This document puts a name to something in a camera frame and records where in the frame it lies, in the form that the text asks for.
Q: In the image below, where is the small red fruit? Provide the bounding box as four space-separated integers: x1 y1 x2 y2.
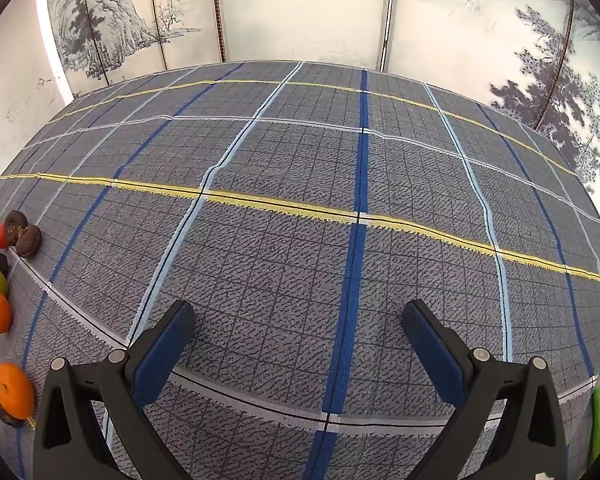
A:
0 223 9 249

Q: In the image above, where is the grey plaid tablecloth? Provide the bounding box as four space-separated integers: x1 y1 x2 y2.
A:
0 62 600 479

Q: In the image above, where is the painted folding screen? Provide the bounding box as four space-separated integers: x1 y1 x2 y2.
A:
40 0 600 212

